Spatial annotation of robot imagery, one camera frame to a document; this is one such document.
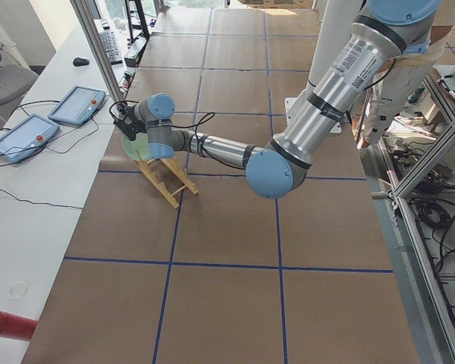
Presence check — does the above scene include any far blue teach pendant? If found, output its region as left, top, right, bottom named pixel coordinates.
left=48, top=86, right=106, bottom=126

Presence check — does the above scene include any light green plate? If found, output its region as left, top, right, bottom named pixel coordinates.
left=121, top=133, right=151, bottom=162

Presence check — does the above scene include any blue teach pendant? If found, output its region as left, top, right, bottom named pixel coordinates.
left=48, top=86, right=106, bottom=126
left=0, top=114, right=60, bottom=162

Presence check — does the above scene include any black computer mouse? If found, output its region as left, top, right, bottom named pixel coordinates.
left=73, top=57, right=89, bottom=67

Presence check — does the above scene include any black keyboard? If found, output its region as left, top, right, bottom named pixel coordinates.
left=99, top=30, right=123, bottom=64

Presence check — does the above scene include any aluminium frame rack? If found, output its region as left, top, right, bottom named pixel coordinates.
left=376, top=65, right=455, bottom=363

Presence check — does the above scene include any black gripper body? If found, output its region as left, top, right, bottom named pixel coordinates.
left=121, top=106, right=141, bottom=136

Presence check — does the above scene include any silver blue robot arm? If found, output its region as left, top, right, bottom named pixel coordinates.
left=114, top=1, right=441, bottom=199

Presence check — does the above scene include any aluminium frame post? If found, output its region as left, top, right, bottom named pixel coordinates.
left=70, top=0, right=124, bottom=102

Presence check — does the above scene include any red cylinder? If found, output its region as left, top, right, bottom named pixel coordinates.
left=0, top=311, right=38, bottom=341

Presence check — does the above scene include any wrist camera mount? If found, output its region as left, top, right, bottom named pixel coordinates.
left=109, top=101, right=131, bottom=127

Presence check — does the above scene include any person in beige clothes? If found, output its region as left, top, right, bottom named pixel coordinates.
left=354, top=22, right=455, bottom=149

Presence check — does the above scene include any near blue teach pendant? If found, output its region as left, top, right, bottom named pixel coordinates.
left=0, top=114, right=60, bottom=162

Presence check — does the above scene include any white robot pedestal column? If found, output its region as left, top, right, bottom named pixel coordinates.
left=284, top=0, right=366, bottom=126

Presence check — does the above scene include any wooden dish rack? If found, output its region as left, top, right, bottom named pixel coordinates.
left=134, top=151, right=199, bottom=209

